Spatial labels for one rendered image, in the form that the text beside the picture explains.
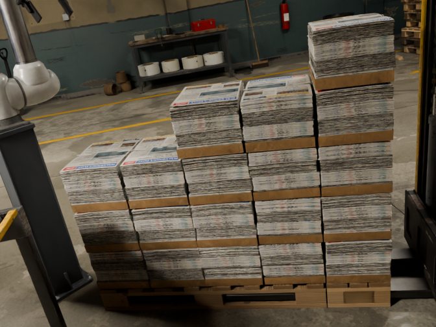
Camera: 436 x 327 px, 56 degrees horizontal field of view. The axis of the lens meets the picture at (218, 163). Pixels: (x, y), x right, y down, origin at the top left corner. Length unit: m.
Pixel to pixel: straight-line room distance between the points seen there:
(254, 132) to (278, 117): 0.12
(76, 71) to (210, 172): 6.97
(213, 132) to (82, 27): 6.93
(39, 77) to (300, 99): 1.34
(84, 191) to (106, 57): 6.60
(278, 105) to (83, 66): 7.12
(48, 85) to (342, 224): 1.61
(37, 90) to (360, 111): 1.57
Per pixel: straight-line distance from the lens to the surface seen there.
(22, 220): 1.81
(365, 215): 1.87
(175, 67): 7.90
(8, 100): 2.27
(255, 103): 1.64
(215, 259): 2.00
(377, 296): 2.13
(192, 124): 1.70
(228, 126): 1.69
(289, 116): 1.66
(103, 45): 8.45
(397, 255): 2.38
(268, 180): 1.76
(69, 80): 8.64
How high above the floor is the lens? 1.46
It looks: 22 degrees down
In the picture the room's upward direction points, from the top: 9 degrees counter-clockwise
